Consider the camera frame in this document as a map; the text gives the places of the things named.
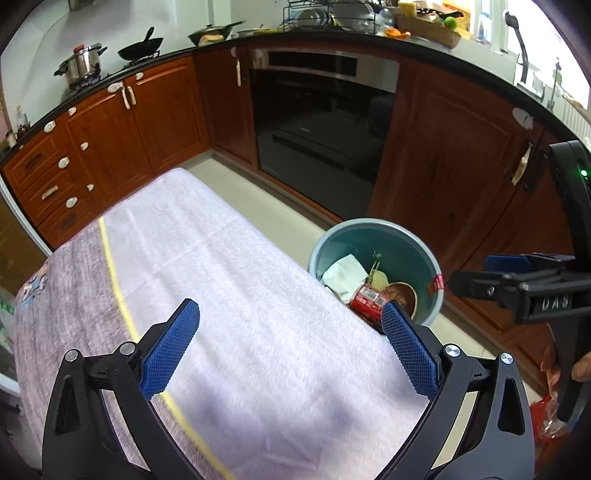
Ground red soda can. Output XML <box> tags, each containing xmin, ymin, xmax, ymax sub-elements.
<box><xmin>348</xmin><ymin>282</ymin><xmax>387</xmax><ymax>324</ymax></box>

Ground wire dish rack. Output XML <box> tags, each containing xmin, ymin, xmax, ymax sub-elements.
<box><xmin>283</xmin><ymin>0</ymin><xmax>398</xmax><ymax>33</ymax></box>

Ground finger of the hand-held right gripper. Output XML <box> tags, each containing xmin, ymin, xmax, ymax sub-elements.
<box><xmin>449</xmin><ymin>271</ymin><xmax>525</xmax><ymax>303</ymax></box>
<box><xmin>484</xmin><ymin>253</ymin><xmax>575</xmax><ymax>273</ymax></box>

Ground steel pressure cooker pot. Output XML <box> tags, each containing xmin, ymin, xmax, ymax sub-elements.
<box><xmin>54</xmin><ymin>43</ymin><xmax>108</xmax><ymax>88</ymax></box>

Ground dark wok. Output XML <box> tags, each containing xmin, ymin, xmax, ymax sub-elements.
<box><xmin>188</xmin><ymin>21</ymin><xmax>244</xmax><ymax>47</ymax></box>

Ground woven fruit basket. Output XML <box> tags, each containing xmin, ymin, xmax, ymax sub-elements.
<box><xmin>396</xmin><ymin>14</ymin><xmax>462</xmax><ymax>49</ymax></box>

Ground wooden kitchen cabinets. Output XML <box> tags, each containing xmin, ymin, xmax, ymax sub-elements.
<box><xmin>0</xmin><ymin>34</ymin><xmax>591</xmax><ymax>384</ymax></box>

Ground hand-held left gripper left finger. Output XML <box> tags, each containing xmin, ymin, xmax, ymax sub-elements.
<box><xmin>44</xmin><ymin>298</ymin><xmax>204</xmax><ymax>480</ymax></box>

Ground person's right hand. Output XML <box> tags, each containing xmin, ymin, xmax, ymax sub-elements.
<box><xmin>541</xmin><ymin>340</ymin><xmax>591</xmax><ymax>388</ymax></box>

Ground teal trash bin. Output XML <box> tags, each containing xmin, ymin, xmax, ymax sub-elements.
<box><xmin>307</xmin><ymin>218</ymin><xmax>446</xmax><ymax>335</ymax></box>

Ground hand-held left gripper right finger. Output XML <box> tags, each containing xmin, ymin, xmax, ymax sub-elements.
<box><xmin>381</xmin><ymin>301</ymin><xmax>536</xmax><ymax>480</ymax></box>

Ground black kitchen faucet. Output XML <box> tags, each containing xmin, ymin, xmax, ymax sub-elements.
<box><xmin>505</xmin><ymin>11</ymin><xmax>532</xmax><ymax>86</ymax></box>

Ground built-in black oven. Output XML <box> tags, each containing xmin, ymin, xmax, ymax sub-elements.
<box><xmin>250</xmin><ymin>48</ymin><xmax>400</xmax><ymax>221</ymax></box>

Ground shiny red bag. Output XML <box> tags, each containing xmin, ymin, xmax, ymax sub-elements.
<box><xmin>530</xmin><ymin>394</ymin><xmax>573</xmax><ymax>444</ymax></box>

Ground black frying pan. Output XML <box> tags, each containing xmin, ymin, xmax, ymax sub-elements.
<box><xmin>117</xmin><ymin>27</ymin><xmax>164</xmax><ymax>62</ymax></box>

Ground white paper napkin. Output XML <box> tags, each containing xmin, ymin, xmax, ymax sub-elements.
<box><xmin>322</xmin><ymin>254</ymin><xmax>366</xmax><ymax>298</ymax></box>

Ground white tablecloth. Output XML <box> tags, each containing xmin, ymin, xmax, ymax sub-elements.
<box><xmin>99</xmin><ymin>167</ymin><xmax>432</xmax><ymax>480</ymax></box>

